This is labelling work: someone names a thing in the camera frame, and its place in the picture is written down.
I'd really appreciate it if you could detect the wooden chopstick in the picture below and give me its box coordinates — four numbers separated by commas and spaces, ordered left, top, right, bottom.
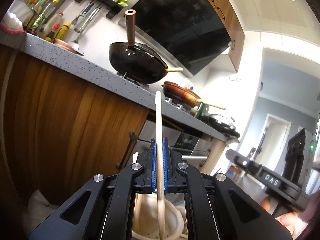
155, 91, 165, 240

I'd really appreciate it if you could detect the wooden kitchen cabinet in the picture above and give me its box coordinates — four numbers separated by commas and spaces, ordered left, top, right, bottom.
0, 43, 151, 221

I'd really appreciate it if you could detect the right hand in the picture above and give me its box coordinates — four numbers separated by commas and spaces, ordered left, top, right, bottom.
276, 190, 320, 239

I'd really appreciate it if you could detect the stainless steel oven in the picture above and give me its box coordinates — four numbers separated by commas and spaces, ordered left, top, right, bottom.
132, 121, 211, 168

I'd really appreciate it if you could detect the brown frying pan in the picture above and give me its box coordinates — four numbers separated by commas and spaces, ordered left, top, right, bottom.
162, 81, 225, 110

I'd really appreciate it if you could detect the green kettle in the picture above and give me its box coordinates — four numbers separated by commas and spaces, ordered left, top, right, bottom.
195, 102, 210, 120

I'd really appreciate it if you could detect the black griddle pan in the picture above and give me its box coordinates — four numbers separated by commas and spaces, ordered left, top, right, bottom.
202, 114, 240, 139

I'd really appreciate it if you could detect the black wok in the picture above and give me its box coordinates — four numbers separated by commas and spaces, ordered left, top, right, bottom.
109, 9, 183, 84

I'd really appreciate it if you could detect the grey countertop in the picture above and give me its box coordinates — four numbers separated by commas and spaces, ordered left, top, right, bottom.
1, 31, 239, 144

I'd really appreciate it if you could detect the black range hood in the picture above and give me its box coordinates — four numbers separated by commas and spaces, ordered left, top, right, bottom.
133, 0, 231, 75

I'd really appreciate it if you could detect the white ceramic double utensil holder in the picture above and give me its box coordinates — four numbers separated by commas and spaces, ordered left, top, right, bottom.
22, 190, 188, 239

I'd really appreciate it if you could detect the wooden upper cabinet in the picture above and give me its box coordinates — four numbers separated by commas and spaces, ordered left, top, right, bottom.
208, 0, 245, 73

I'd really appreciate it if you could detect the oil bottle yellow cap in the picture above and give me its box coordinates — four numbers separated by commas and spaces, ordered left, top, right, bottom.
27, 0, 60, 35

